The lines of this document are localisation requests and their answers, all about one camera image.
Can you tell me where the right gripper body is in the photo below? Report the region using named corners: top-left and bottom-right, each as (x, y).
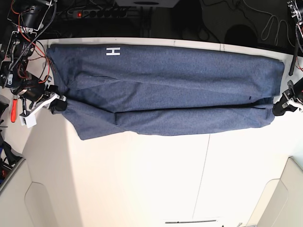
top-left (14, 80), bottom-right (66, 116)

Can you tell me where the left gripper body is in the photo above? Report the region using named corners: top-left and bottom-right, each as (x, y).
top-left (283, 79), bottom-right (303, 112)

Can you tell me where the blue t-shirt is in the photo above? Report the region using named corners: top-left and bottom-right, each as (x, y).
top-left (47, 44), bottom-right (285, 140)

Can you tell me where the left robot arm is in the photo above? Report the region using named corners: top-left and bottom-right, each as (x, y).
top-left (272, 0), bottom-right (303, 116)

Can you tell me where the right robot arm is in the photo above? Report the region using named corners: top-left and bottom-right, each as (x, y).
top-left (0, 0), bottom-right (67, 115)

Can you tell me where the dark clutter at left edge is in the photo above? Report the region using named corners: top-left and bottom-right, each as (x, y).
top-left (0, 95), bottom-right (22, 186)

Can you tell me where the black power strip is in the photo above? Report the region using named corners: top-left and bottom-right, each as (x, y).
top-left (67, 8), bottom-right (130, 19)

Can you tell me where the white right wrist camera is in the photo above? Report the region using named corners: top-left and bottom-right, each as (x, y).
top-left (19, 115), bottom-right (36, 128)

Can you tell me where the orange handled screwdriver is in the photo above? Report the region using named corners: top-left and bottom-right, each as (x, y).
top-left (10, 95), bottom-right (18, 123)

